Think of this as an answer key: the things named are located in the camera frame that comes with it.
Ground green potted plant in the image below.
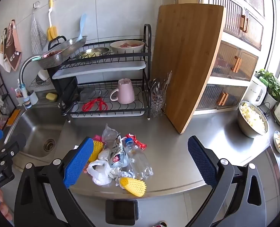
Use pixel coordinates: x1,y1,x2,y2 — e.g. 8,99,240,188
256,69,280,110

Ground steel faucet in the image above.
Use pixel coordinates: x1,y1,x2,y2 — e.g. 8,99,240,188
19,55,45,109

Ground black wire shelf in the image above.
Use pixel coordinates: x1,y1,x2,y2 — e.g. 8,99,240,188
0,57,18,129

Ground small steel bowl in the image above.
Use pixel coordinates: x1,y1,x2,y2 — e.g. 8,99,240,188
75,47,110,59

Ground yellow foam fruit net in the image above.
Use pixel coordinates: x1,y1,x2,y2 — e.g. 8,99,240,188
119,177,146,197
88,140,104,163

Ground crumpled silver foil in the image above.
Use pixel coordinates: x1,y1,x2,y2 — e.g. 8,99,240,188
109,167,136,186

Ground grey hanging cloth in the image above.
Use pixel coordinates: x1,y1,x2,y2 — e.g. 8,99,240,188
31,14,47,55

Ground beige storage cabinet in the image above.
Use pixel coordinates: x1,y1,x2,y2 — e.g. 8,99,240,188
178,0,266,117

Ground black dish rack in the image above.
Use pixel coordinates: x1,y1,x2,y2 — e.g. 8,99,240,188
47,24,153,123

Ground white electric kettle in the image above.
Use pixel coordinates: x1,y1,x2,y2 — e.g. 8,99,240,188
244,76,267,107

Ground white hanging towel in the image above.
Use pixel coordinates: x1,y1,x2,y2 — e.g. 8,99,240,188
0,28,12,72

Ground white cup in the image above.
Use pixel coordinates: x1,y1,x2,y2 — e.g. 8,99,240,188
28,90,38,105

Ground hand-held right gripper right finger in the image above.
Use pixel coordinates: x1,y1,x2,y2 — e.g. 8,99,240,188
185,135,267,227

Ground red scissors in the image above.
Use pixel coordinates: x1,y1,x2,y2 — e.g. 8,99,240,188
82,97,108,112

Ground white kitchen cabinet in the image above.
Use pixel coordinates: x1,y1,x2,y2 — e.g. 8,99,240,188
67,182,216,227

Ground white ceramic bowl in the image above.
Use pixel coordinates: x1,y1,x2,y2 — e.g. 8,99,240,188
110,40,145,54

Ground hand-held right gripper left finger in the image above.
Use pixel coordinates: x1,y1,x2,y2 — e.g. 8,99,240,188
14,137,95,227

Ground printed snack wrapper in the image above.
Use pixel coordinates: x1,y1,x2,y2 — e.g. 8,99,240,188
109,136,128,168

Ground clear plastic bottle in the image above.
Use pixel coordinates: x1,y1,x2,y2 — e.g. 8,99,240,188
124,137,154,180

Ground dark grey waste bin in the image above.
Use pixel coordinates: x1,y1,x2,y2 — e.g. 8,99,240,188
105,199,139,226

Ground person's left hand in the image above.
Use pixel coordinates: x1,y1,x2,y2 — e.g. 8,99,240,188
0,189,13,221

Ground glass cutlery holder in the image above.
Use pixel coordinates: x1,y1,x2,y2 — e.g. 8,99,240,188
148,71,173,118

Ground brown hanging towel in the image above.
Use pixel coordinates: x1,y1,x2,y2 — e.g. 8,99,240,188
4,20,22,71

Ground steel sink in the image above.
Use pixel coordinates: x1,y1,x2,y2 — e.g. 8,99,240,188
4,104,70,171

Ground clear plastic bag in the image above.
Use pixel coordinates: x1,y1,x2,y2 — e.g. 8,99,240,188
102,124,120,145

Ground pink mug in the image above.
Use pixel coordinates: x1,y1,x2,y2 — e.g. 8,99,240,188
110,79,136,104

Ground yellow sponge brush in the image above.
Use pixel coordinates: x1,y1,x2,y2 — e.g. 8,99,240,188
47,0,58,40

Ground white drip tray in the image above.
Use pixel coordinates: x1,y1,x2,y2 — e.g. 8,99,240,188
53,60,146,79

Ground white plastic bag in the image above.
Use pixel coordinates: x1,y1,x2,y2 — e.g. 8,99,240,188
87,159,112,185

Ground steel bowl of chopped cabbage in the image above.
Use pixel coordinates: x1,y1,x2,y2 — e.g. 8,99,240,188
237,101,269,138

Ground bamboo cutting board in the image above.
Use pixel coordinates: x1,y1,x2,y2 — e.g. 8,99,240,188
150,4,225,134

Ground light blue spatula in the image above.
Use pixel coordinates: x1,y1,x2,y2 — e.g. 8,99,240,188
77,13,87,42

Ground steel colander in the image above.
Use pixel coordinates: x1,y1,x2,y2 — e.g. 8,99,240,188
37,35,88,68

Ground red shiny wrapper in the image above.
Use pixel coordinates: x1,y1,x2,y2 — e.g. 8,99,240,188
126,134,147,150

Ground wire sink basket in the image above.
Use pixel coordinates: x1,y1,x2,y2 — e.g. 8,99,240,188
29,70,52,88

